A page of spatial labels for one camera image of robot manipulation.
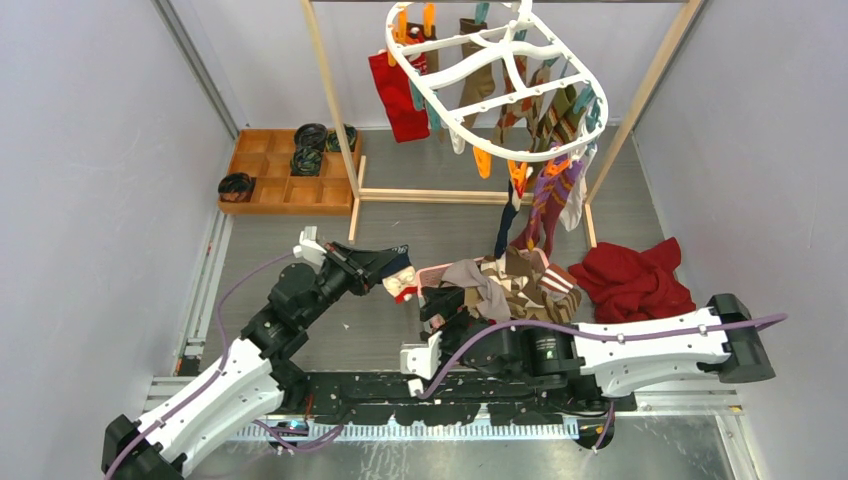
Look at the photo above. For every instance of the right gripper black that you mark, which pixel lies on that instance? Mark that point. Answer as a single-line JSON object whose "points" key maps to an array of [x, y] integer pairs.
{"points": [[451, 297]]}

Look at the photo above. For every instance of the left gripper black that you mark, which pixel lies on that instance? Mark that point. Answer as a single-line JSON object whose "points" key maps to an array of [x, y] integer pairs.
{"points": [[362, 268]]}

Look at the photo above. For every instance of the navy sock red cuff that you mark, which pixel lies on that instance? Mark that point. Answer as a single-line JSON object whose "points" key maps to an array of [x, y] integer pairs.
{"points": [[508, 214]]}

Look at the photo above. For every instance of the maroon purple orange striped sock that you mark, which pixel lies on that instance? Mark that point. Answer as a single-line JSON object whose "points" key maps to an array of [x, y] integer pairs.
{"points": [[563, 192]]}

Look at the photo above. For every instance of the white plastic clip hanger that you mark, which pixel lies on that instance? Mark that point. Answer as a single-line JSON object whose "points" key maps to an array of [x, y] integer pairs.
{"points": [[508, 126]]}

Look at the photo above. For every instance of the maroon orange heel sock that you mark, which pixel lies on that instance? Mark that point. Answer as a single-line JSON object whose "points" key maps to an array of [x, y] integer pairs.
{"points": [[539, 231]]}

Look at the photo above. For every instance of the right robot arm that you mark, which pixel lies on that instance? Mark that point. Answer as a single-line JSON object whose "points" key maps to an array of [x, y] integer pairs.
{"points": [[720, 340]]}

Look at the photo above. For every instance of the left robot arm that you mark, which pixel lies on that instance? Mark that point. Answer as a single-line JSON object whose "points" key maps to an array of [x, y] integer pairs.
{"points": [[254, 376]]}

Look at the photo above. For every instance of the grey beige sock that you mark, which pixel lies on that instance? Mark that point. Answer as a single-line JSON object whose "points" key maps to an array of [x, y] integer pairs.
{"points": [[467, 274]]}

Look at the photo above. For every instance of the wooden clothes rack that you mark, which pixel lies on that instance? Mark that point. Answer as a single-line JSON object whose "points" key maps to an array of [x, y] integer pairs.
{"points": [[395, 27]]}

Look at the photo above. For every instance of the argyle sock in basket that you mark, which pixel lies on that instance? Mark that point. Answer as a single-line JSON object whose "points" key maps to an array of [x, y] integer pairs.
{"points": [[514, 287]]}

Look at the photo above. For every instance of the rolled dark sock centre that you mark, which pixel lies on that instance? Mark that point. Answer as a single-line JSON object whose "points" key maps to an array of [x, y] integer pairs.
{"points": [[306, 161]]}

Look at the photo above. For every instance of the brown striped sock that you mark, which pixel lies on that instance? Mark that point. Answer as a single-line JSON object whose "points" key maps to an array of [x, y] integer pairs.
{"points": [[561, 307]]}

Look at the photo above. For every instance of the rolled dark green sock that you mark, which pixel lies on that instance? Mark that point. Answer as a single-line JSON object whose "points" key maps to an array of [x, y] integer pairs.
{"points": [[333, 140]]}

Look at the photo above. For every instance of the orange wooden compartment tray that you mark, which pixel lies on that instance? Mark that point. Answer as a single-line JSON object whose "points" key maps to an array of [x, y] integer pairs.
{"points": [[266, 155]]}

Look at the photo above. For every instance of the rolled dark sock left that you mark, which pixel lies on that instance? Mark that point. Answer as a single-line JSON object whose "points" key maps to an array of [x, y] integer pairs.
{"points": [[236, 187]]}

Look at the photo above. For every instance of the white hanging sock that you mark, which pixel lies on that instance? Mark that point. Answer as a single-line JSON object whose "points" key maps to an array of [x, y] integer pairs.
{"points": [[572, 212]]}

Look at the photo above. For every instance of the red hanging sock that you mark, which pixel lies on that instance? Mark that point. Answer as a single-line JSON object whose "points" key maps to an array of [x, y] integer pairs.
{"points": [[407, 124]]}

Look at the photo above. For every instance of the red cloth on table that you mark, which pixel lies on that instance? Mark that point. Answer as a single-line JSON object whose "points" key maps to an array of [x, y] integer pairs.
{"points": [[626, 285]]}

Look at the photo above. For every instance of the green striped hanging sock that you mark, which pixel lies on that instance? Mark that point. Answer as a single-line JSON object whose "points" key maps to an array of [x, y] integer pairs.
{"points": [[559, 122]]}

